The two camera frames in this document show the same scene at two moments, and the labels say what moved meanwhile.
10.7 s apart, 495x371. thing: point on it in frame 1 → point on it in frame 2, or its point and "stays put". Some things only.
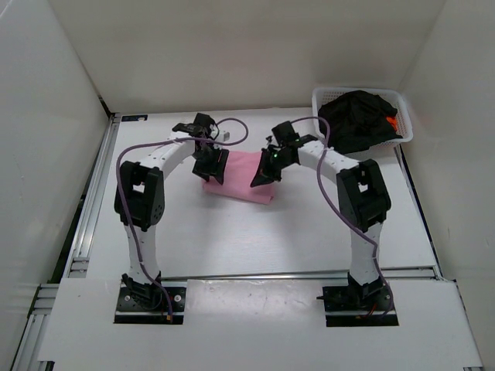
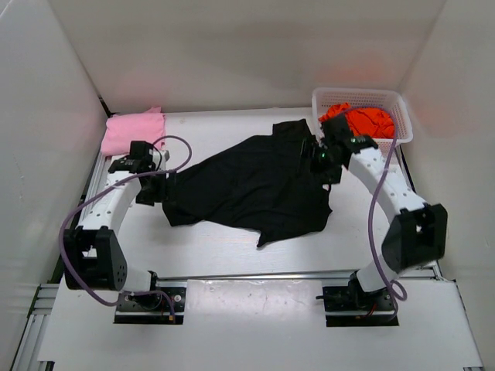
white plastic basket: x=401 y=119 stays put
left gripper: x=209 y=162 → x=155 y=189
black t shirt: x=356 y=120 → x=264 y=185
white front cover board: x=249 y=323 stays put
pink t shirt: x=240 y=170 → x=122 y=129
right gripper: x=271 y=164 → x=313 y=151
